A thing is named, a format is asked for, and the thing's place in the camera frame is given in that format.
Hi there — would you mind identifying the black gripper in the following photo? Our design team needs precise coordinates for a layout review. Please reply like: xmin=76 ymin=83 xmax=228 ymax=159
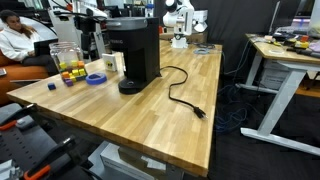
xmin=73 ymin=15 xmax=108 ymax=35

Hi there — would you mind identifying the blue masking tape roll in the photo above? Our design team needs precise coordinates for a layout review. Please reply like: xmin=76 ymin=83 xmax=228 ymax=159
xmin=85 ymin=72 xmax=108 ymax=86

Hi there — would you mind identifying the grey tape roll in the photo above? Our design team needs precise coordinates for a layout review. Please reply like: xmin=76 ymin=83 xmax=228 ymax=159
xmin=193 ymin=48 xmax=211 ymax=56

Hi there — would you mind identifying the clear plastic jar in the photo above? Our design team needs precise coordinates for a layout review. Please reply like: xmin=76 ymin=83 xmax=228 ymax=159
xmin=49 ymin=41 xmax=88 ymax=83

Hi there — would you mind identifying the small white printed card box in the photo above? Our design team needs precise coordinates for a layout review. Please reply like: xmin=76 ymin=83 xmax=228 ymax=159
xmin=101 ymin=53 xmax=118 ymax=73

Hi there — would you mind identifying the black laptop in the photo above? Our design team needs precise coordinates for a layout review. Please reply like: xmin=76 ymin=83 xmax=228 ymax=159
xmin=33 ymin=38 xmax=60 ymax=57

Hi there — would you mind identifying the black Keurig coffee maker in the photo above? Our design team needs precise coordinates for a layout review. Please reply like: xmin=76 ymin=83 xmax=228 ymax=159
xmin=105 ymin=16 xmax=162 ymax=95

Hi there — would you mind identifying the seated person in white hoodie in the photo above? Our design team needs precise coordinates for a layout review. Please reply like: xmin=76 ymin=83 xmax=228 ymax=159
xmin=0 ymin=9 xmax=59 ymax=76

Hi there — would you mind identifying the orange couch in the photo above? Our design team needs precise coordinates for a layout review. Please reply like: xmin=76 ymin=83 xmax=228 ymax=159
xmin=0 ymin=49 xmax=51 ymax=105

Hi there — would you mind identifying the white cardboard box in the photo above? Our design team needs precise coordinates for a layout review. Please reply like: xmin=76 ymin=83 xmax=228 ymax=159
xmin=193 ymin=20 xmax=209 ymax=34
xmin=193 ymin=9 xmax=209 ymax=23

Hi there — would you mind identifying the black clamp with orange grip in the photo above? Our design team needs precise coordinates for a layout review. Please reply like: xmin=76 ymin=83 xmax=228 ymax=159
xmin=22 ymin=134 xmax=78 ymax=180
xmin=0 ymin=103 xmax=38 ymax=132

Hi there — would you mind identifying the black robot mounting stand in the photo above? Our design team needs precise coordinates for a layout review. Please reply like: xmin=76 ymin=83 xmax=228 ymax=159
xmin=0 ymin=103 xmax=101 ymax=180

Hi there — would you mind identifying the white box under table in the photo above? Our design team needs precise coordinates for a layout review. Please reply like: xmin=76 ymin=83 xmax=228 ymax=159
xmin=99 ymin=141 xmax=168 ymax=180

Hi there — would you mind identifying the black backdrop curtain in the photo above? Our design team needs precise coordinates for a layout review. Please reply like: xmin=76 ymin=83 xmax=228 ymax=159
xmin=153 ymin=0 xmax=279 ymax=81

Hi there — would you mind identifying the white box under desk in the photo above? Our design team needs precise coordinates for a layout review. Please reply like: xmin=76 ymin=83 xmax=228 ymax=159
xmin=259 ymin=60 xmax=292 ymax=91

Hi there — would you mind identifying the dark computer monitor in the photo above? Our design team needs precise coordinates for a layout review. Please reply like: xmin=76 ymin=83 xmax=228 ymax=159
xmin=268 ymin=0 xmax=303 ymax=34

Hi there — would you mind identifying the yellow and black tool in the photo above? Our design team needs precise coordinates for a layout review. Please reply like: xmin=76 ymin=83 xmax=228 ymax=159
xmin=283 ymin=35 xmax=312 ymax=50

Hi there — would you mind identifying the black coffee maker power cord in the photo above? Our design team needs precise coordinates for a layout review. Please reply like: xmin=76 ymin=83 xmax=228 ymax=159
xmin=159 ymin=65 xmax=208 ymax=120

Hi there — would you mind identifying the blue cable bundle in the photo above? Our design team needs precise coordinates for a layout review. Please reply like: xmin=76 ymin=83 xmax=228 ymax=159
xmin=214 ymin=83 xmax=250 ymax=135

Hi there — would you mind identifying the wooden desk with white frame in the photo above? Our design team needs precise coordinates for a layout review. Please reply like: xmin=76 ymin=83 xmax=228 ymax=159
xmin=240 ymin=32 xmax=320 ymax=158

